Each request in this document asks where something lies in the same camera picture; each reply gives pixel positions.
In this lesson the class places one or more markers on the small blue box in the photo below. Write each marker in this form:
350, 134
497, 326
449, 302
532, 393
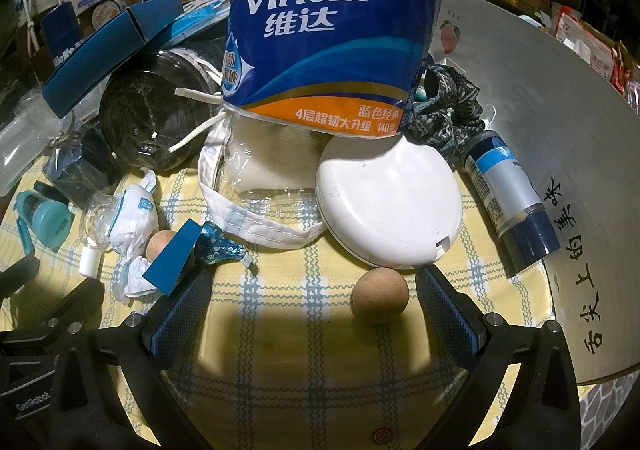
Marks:
172, 255

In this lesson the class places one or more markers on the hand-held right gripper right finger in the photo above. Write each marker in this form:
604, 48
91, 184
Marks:
445, 310

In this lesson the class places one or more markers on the dark blue plastic bag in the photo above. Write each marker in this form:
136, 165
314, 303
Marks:
82, 164

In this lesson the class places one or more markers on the crumpled white wrapper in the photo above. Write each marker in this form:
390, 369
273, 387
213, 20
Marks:
132, 215

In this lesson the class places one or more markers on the cork ball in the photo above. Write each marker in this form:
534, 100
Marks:
159, 245
380, 292

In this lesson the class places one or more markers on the blue grey spray can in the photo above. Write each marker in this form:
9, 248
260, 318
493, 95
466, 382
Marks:
505, 190

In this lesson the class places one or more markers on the silver cardboard box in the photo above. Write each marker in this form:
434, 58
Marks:
550, 129

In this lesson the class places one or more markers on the yellow plaid tablecloth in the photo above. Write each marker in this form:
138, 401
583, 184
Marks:
280, 290

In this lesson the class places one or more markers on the grey pebble-patterned desktop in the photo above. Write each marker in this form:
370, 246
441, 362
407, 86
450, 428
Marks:
615, 412

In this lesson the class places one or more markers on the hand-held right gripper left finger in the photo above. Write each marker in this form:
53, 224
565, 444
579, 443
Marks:
175, 322

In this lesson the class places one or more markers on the patterned fabric scrunchie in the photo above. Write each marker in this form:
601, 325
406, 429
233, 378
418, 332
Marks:
447, 114

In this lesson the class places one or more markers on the white round case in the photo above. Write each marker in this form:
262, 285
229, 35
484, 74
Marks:
390, 200

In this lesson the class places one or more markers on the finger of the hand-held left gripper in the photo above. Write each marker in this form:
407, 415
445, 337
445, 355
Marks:
65, 302
20, 277

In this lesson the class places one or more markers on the blue toilet paper pack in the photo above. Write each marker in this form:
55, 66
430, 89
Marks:
330, 29

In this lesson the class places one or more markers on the blue long carton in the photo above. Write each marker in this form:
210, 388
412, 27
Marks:
100, 54

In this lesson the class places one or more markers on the dark blue oval razor case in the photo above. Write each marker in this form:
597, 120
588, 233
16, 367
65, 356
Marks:
60, 34

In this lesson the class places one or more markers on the clear bag of white contents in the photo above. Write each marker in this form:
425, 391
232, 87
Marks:
265, 164

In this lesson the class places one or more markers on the clear plastic packaging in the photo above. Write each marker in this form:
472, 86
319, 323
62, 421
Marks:
22, 139

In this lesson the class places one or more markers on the clear jar with black lid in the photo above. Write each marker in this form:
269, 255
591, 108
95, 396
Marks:
145, 119

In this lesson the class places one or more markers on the white face mask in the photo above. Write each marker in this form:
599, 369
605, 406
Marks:
235, 220

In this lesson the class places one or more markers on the red white packaging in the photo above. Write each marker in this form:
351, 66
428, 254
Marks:
595, 29

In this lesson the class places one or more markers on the blue foil candy wrapper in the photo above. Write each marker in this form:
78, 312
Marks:
215, 245

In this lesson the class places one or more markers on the small clear bottle white cap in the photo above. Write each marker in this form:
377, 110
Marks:
95, 240

